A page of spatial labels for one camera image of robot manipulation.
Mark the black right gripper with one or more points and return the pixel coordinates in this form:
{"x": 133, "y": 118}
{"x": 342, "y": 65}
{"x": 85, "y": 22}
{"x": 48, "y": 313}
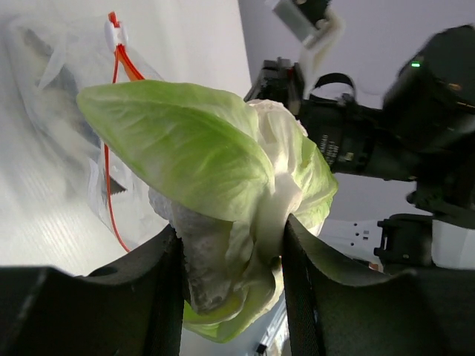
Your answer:
{"x": 346, "y": 133}

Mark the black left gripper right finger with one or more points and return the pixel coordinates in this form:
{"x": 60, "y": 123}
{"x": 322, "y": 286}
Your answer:
{"x": 337, "y": 306}

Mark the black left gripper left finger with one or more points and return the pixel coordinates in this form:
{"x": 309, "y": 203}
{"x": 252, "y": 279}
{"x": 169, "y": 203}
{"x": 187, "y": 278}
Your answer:
{"x": 132, "y": 306}

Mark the clear orange-zipper zip bag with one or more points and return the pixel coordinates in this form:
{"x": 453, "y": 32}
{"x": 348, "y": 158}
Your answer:
{"x": 53, "y": 60}

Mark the white green toy cauliflower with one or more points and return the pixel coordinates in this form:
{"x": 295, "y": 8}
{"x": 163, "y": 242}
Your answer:
{"x": 226, "y": 174}

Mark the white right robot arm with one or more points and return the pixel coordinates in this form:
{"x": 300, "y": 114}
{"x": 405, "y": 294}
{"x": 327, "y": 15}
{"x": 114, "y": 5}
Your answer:
{"x": 423, "y": 133}

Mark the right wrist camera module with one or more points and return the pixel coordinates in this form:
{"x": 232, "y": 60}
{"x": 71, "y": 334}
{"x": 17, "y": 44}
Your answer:
{"x": 315, "y": 25}

